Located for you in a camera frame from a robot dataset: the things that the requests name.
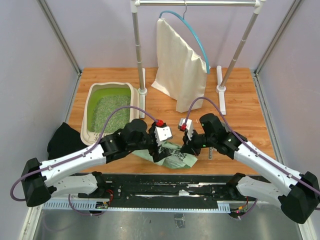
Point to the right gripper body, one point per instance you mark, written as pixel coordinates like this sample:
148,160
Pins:
198,141

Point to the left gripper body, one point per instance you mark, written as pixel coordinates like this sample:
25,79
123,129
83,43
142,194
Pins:
153,148

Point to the piano pattern bag clip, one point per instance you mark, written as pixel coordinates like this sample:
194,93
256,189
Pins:
210,153

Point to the green cat litter bag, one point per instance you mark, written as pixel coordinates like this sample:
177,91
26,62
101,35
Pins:
176,160

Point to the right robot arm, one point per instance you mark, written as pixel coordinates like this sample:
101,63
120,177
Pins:
296,194

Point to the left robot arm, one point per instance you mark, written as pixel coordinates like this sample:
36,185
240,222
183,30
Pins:
55,177

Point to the cream green litter box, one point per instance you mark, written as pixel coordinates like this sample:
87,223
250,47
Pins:
102,100

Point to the cream cloth bag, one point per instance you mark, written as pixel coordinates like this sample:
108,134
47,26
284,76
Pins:
181,74

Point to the black cloth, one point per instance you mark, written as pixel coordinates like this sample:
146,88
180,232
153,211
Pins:
65,141

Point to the blue clothes hanger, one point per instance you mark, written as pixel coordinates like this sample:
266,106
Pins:
195,36

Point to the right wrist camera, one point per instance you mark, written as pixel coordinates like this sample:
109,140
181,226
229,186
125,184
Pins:
187,127

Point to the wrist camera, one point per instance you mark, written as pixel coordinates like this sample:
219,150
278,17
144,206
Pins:
187,127
162,134

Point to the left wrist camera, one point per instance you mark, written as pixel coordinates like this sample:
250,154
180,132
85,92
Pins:
162,134

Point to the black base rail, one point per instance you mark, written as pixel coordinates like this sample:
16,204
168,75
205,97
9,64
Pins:
165,191

